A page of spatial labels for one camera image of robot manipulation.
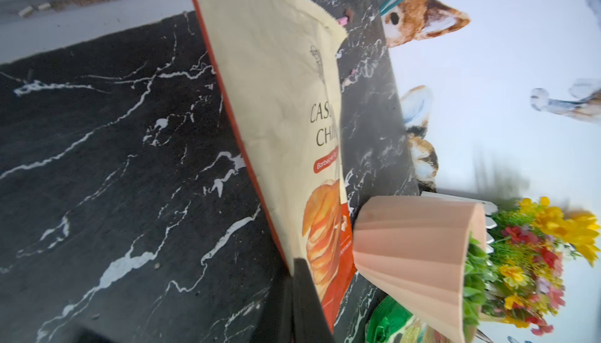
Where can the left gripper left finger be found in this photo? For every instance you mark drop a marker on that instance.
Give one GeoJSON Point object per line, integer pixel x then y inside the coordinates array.
{"type": "Point", "coordinates": [276, 322]}

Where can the green white cassava chips bag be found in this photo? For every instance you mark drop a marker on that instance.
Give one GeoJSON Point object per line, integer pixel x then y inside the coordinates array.
{"type": "Point", "coordinates": [391, 322]}

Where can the pink pot with green plant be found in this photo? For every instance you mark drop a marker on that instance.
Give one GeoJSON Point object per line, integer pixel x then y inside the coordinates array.
{"type": "Point", "coordinates": [414, 249]}

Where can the cream red cassava chips bag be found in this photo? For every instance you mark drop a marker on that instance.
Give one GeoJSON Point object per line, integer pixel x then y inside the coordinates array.
{"type": "Point", "coordinates": [277, 71]}

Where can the white fence flower planter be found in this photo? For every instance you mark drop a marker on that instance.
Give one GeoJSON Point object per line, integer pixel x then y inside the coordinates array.
{"type": "Point", "coordinates": [518, 278]}

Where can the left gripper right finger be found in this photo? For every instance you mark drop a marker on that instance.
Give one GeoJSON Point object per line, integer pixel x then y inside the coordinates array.
{"type": "Point", "coordinates": [310, 325]}

